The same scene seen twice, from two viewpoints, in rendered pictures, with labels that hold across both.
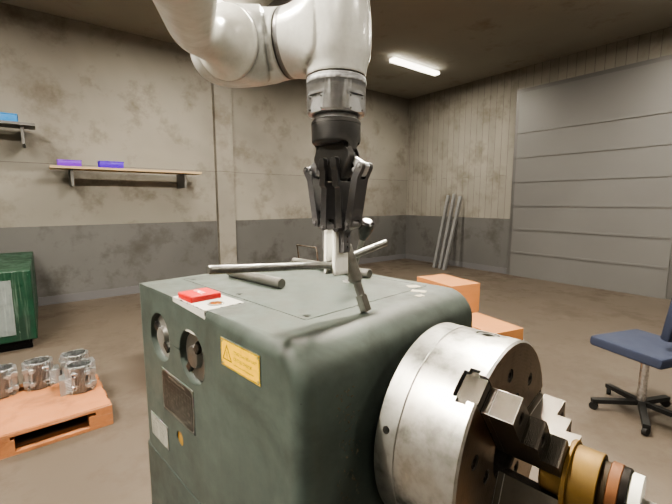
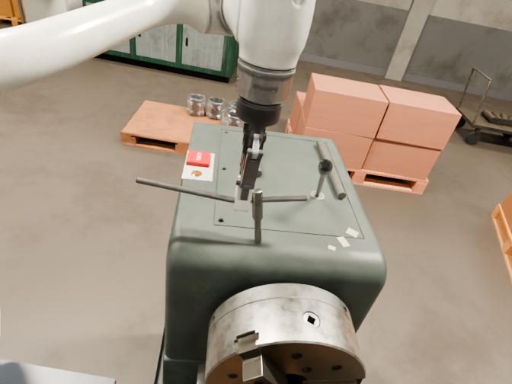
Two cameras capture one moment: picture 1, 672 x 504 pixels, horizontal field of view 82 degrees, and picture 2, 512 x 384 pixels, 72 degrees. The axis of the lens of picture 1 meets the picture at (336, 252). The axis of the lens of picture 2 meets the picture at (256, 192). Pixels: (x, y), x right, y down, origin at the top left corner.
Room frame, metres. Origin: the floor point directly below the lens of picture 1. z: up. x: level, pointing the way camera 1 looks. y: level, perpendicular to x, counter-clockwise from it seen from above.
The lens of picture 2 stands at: (0.16, -0.35, 1.78)
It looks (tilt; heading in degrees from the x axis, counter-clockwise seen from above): 36 degrees down; 36
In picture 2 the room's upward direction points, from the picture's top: 12 degrees clockwise
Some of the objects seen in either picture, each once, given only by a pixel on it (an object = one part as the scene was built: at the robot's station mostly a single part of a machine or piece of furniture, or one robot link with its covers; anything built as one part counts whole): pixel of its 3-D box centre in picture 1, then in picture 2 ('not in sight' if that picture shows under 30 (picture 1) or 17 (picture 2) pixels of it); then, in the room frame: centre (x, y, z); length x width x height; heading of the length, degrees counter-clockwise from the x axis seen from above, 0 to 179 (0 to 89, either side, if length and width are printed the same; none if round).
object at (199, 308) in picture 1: (207, 313); (198, 174); (0.70, 0.24, 1.23); 0.13 x 0.08 x 0.06; 45
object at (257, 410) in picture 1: (299, 369); (260, 232); (0.83, 0.08, 1.06); 0.59 x 0.48 x 0.39; 45
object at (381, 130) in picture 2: not in sight; (361, 124); (3.36, 0.87, 0.42); 1.38 x 0.98 x 0.83; 126
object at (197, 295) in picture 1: (199, 296); (198, 159); (0.72, 0.26, 1.26); 0.06 x 0.06 x 0.02; 45
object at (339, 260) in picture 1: (340, 252); (243, 196); (0.60, -0.01, 1.36); 0.03 x 0.01 x 0.07; 135
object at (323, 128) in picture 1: (336, 150); (256, 121); (0.60, 0.00, 1.52); 0.08 x 0.07 x 0.09; 45
